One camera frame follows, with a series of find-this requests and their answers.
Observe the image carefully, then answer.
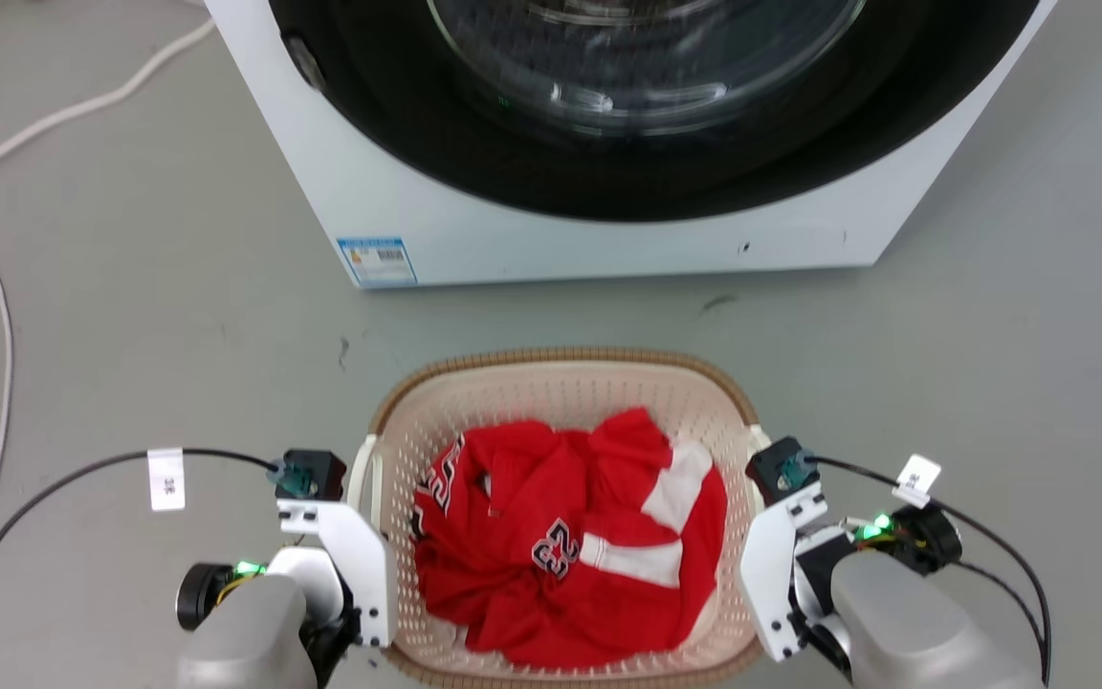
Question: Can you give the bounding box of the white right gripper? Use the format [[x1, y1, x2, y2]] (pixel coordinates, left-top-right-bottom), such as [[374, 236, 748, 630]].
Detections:
[[739, 480, 860, 671]]

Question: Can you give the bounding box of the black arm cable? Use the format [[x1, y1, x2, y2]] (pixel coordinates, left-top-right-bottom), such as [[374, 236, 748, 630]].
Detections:
[[0, 447, 281, 689], [804, 456, 1054, 688]]

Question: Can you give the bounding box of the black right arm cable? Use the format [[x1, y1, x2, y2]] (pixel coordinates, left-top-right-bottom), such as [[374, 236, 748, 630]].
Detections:
[[804, 456, 1054, 688]]

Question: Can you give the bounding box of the blue energy label sticker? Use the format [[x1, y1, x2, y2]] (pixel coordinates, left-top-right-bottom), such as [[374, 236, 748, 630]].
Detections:
[[337, 236, 418, 287]]

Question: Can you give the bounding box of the white left cable tag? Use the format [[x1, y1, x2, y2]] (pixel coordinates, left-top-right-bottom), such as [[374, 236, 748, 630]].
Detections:
[[146, 447, 187, 513]]

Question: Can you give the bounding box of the black round washer door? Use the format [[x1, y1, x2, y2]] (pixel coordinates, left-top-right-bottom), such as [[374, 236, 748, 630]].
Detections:
[[268, 0, 1042, 224]]

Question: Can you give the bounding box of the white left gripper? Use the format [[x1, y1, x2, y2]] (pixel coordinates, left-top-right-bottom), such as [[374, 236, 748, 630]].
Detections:
[[277, 499, 396, 685]]

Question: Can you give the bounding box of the white washing machine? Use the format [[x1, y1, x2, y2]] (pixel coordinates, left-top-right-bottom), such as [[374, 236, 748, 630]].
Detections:
[[204, 0, 1059, 290]]

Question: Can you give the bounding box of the red basketball jersey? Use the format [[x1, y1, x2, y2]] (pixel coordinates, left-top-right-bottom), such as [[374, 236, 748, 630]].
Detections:
[[410, 407, 730, 671]]

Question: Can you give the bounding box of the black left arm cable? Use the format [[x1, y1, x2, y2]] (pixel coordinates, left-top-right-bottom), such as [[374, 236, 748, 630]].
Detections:
[[0, 447, 281, 689]]

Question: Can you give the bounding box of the white right cable tag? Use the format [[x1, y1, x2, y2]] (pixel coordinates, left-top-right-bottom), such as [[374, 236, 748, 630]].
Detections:
[[892, 454, 943, 509]]

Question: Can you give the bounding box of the thick white floor cable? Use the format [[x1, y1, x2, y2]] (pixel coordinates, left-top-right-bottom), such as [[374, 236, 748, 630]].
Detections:
[[0, 16, 218, 190]]

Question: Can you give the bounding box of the beige plastic laundry basket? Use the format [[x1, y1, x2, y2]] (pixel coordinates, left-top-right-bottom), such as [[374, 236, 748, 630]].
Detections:
[[348, 346, 774, 689]]

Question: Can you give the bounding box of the white cable tag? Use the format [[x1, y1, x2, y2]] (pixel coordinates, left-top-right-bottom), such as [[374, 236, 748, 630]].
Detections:
[[892, 454, 943, 509], [146, 447, 187, 513]]

